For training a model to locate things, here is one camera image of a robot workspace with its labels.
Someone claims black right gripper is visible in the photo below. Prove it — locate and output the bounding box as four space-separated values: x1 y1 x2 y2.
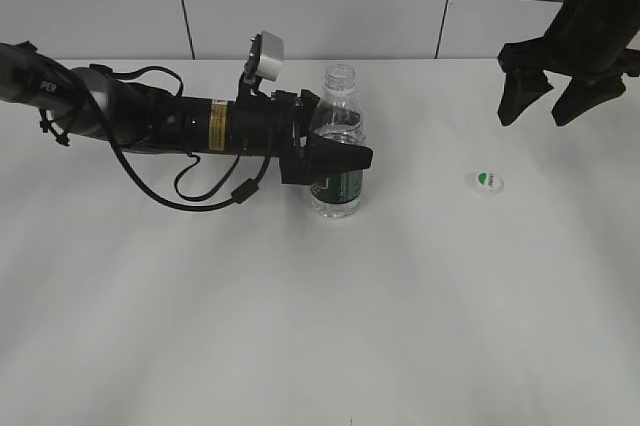
497 37 639 126

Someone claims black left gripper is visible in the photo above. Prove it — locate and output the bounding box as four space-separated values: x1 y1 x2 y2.
230 89 373 184

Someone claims clear green-label water bottle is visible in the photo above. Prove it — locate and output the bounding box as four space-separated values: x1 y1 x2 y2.
308 62 364 220

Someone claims white green bottle cap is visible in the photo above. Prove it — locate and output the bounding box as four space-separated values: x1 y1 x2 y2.
465 170 505 196

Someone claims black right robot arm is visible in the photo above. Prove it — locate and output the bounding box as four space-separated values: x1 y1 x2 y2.
497 0 639 127

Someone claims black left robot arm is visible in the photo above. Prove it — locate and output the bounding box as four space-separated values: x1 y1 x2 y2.
1 42 373 185

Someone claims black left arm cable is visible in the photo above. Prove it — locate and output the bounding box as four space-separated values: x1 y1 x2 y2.
39 63 274 215

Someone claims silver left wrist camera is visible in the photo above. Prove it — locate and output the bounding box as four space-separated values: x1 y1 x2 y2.
244 31 285 84

